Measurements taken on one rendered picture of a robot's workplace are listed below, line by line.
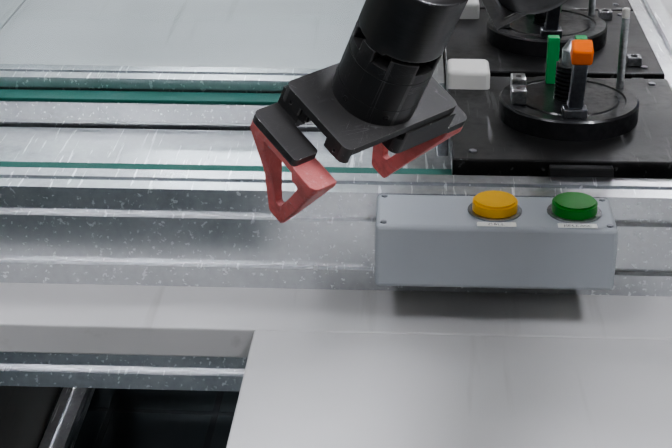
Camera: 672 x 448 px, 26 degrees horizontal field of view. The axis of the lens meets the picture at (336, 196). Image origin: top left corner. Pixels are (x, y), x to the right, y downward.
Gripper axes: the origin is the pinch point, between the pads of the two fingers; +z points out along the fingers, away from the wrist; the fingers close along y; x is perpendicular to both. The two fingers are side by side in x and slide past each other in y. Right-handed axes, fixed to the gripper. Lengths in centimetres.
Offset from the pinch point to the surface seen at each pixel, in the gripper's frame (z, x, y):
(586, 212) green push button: 13.1, 5.3, -30.9
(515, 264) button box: 18.2, 4.5, -25.3
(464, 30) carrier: 35, -31, -62
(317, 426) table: 23.1, 6.8, -1.9
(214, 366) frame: 36.4, -7.5, -6.2
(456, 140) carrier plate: 22.3, -11.3, -34.8
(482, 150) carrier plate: 20.6, -8.3, -34.8
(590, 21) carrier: 28, -22, -71
